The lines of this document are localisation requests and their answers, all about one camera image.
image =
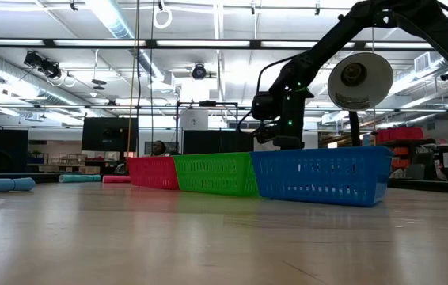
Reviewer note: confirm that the red marker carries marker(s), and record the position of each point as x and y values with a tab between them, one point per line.
116	179

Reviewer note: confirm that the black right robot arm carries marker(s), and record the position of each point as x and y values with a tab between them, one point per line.
327	45

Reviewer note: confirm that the blue plastic basket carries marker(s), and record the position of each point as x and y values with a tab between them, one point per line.
319	178

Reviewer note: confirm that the black partition panel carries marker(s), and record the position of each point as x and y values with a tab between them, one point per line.
218	141

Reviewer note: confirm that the green plastic basket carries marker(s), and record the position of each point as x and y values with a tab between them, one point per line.
216	174

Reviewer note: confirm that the black ceiling spotlight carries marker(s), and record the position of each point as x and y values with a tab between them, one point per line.
199	72

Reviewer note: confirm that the shelf with red bins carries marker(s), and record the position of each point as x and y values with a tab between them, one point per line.
400	134

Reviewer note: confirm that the person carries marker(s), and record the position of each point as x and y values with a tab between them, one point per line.
158	148

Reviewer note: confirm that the red plastic basket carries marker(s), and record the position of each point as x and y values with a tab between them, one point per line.
153	172

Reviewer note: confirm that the black ceiling spotlights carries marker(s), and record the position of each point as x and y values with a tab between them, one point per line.
44	65

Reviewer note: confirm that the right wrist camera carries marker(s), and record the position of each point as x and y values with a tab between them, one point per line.
265	107

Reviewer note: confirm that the black aluminium table frame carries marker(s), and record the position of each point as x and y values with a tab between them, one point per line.
430	186

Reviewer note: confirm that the black wall screen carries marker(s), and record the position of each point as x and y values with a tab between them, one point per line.
109	134

